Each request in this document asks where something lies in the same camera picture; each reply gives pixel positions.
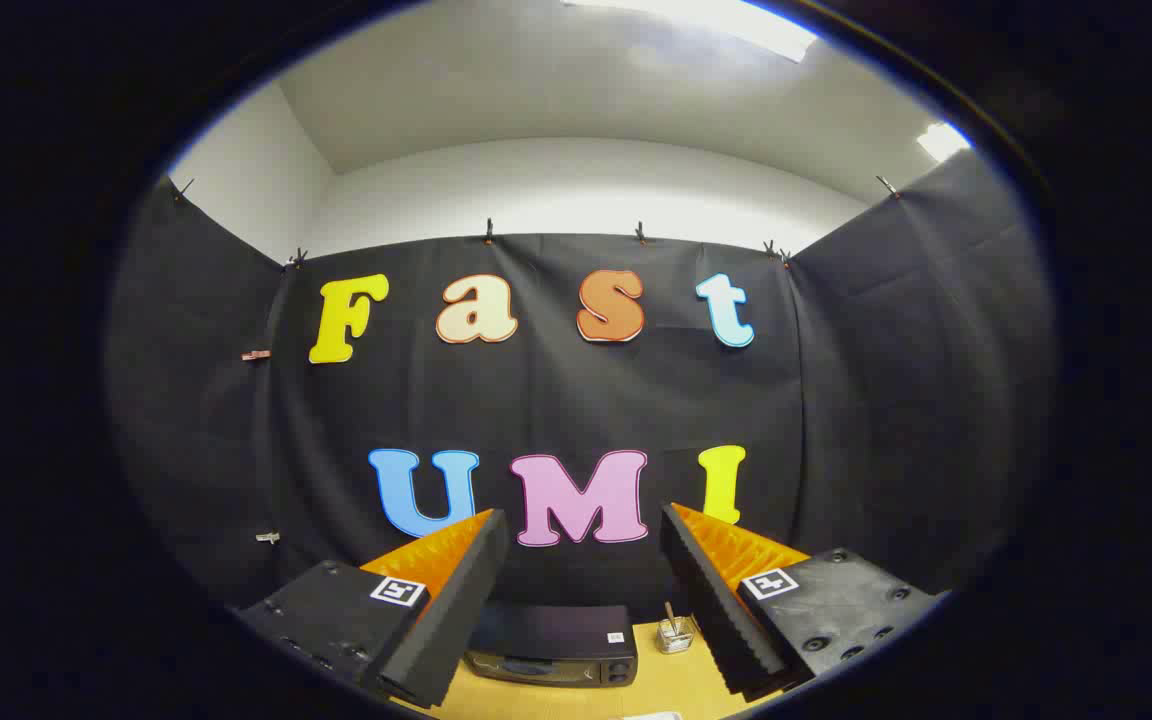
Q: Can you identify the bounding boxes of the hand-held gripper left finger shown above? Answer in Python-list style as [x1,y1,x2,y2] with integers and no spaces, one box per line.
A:
[236,508,511,709]

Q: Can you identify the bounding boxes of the black backdrop cloth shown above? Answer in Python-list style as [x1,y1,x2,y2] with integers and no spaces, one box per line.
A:
[104,150,1057,626]

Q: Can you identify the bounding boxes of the long ceiling light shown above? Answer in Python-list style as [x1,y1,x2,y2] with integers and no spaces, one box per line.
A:
[561,0,819,63]

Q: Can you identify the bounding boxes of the small ceiling light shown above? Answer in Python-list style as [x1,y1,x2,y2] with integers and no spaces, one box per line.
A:
[916,122,972,163]

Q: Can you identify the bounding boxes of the row of backdrop clips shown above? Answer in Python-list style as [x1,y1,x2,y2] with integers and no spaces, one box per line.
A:
[174,175,902,271]

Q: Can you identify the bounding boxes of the black toaster oven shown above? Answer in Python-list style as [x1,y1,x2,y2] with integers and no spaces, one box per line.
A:
[463,602,639,689]

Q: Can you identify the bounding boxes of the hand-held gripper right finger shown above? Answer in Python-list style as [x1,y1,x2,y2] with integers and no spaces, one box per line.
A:
[660,503,939,701]

